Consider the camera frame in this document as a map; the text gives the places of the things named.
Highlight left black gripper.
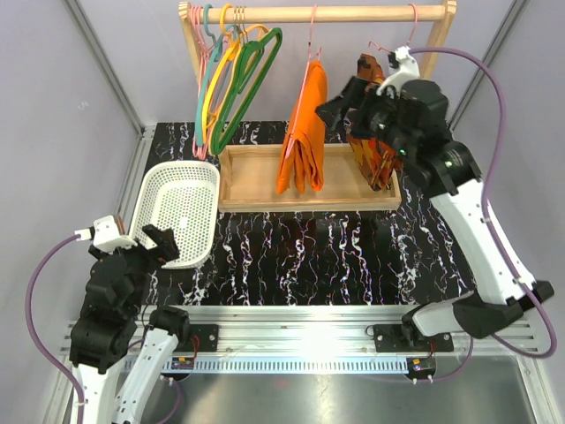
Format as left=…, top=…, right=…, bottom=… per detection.
left=91, top=223, right=178, bottom=315

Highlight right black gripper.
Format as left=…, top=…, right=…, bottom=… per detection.
left=316, top=76, right=415, bottom=160

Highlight pink wire hanger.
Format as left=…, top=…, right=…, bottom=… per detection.
left=284, top=4, right=318, bottom=159
left=367, top=3, right=419, bottom=53
left=191, top=4, right=218, bottom=161

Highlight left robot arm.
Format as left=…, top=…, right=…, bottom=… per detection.
left=70, top=222, right=192, bottom=423

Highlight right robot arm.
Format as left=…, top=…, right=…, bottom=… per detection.
left=315, top=77, right=554, bottom=350

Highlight camouflage orange trousers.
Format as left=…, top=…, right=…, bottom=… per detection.
left=346, top=53, right=403, bottom=192

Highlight yellow plastic hanger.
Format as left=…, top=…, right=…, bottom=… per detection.
left=202, top=4, right=266, bottom=155

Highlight teal plastic hanger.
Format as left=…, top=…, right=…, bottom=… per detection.
left=193, top=4, right=232, bottom=159

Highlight white perforated plastic basket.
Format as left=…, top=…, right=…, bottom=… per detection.
left=129, top=161, right=220, bottom=269

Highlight wooden tray base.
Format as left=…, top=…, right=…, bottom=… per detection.
left=219, top=144, right=402, bottom=213

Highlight wooden clothes rack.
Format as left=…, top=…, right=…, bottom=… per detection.
left=177, top=0, right=458, bottom=131

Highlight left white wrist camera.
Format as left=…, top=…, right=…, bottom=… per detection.
left=74, top=216, right=138, bottom=254

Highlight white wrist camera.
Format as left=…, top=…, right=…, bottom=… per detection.
left=74, top=216, right=138, bottom=254
left=376, top=45, right=420, bottom=95

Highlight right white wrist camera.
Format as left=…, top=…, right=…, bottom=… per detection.
left=376, top=45, right=420, bottom=95

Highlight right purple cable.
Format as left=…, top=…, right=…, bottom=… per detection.
left=410, top=46, right=558, bottom=358

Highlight aluminium mounting rail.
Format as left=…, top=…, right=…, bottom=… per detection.
left=61, top=304, right=542, bottom=375

